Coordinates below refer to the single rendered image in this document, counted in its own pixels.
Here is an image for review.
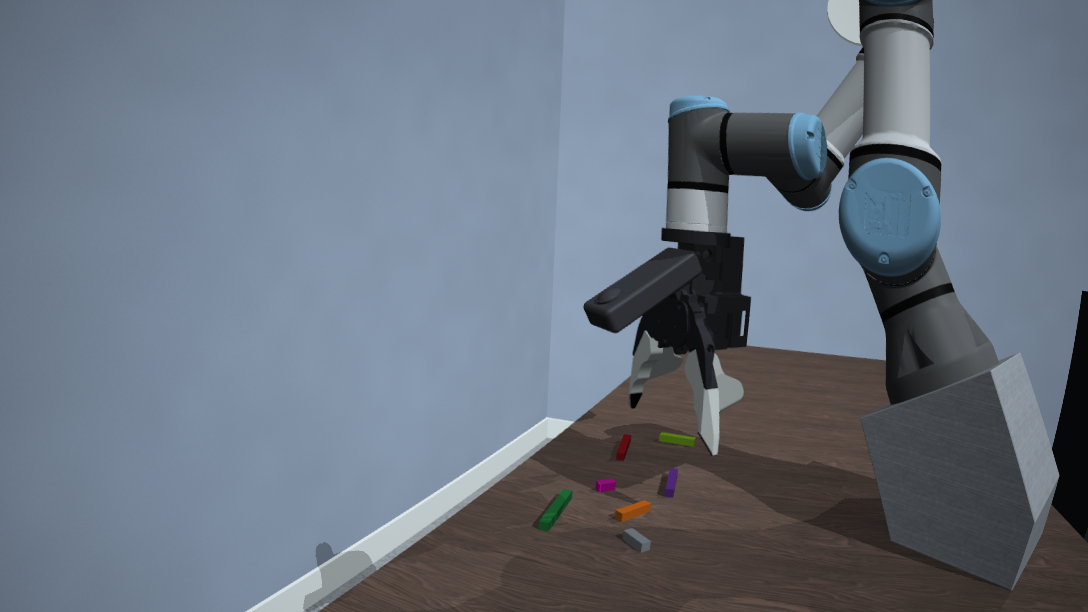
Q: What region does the purple rod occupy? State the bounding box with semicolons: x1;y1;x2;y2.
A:
664;468;678;498

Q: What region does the orange rectangular rod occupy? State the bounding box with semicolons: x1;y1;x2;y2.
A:
615;500;651;522

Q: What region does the red rod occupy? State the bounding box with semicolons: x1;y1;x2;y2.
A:
616;434;631;461

